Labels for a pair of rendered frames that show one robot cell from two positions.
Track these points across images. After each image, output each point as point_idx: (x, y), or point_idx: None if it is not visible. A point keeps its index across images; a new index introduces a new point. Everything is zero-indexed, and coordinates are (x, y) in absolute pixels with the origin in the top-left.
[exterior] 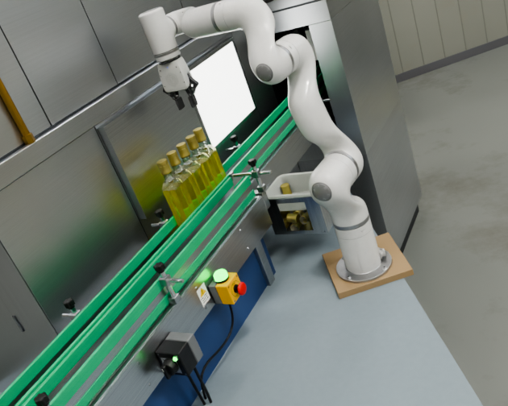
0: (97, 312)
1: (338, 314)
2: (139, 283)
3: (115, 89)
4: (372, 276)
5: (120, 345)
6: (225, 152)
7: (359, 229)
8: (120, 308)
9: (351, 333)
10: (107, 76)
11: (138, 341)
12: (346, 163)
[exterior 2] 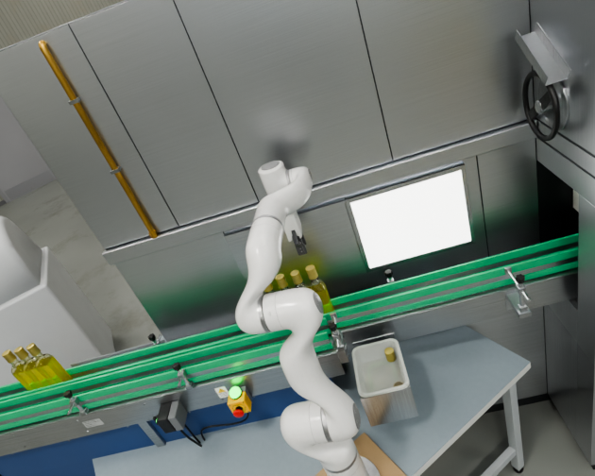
0: (170, 349)
1: None
2: (183, 357)
3: (249, 208)
4: None
5: (136, 389)
6: (398, 270)
7: (326, 470)
8: (161, 365)
9: None
10: (246, 195)
11: (154, 392)
12: (313, 428)
